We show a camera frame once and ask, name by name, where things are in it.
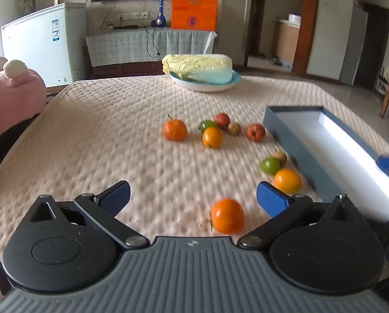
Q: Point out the tv cabinet with cloth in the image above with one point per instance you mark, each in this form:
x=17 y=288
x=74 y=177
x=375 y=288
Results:
x=140 y=51

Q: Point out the white chest freezer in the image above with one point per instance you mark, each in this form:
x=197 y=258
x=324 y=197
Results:
x=51 y=42

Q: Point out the napa cabbage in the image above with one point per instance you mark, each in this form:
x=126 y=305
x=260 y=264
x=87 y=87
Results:
x=211 y=69

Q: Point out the brown walnut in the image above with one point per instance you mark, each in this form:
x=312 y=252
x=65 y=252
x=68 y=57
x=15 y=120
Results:
x=280 y=156
x=234 y=128

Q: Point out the white wall power strip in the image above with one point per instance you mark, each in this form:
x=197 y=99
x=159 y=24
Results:
x=134 y=15

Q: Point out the small orange kumquat fruit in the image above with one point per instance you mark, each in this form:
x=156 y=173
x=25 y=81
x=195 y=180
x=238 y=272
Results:
x=287 y=181

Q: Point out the red ribbed tomato fruit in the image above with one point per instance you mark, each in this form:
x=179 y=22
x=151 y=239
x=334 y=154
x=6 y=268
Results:
x=255 y=133

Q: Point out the small orange citrus fruit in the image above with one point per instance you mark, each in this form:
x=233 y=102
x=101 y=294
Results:
x=212 y=138

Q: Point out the kitchen counter cabinet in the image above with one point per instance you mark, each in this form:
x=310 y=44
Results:
x=285 y=40

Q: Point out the blue glass bottle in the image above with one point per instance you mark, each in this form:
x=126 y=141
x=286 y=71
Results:
x=160 y=21

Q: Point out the grey shallow cardboard box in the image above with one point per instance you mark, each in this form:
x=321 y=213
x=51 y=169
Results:
x=332 y=158

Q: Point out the green tomato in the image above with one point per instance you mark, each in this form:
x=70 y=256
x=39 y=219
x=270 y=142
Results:
x=205 y=124
x=270 y=165

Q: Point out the light blue ceramic plate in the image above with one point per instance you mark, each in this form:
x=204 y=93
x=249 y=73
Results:
x=207 y=87

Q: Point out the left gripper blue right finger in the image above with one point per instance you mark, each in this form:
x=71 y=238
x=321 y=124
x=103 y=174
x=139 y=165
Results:
x=284 y=211

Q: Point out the dark red apple fruit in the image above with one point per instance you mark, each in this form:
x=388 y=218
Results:
x=222 y=120

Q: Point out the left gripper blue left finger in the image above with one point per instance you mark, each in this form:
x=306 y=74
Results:
x=100 y=210

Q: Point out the pink quilted table cover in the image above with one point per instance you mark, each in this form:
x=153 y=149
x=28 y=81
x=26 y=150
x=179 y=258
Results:
x=96 y=133

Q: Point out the orange mandarin with stem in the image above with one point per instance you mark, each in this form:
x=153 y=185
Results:
x=174 y=129

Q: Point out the orange gift box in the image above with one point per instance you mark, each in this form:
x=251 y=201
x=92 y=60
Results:
x=197 y=15

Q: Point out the large orange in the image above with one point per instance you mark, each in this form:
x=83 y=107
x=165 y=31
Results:
x=227 y=216

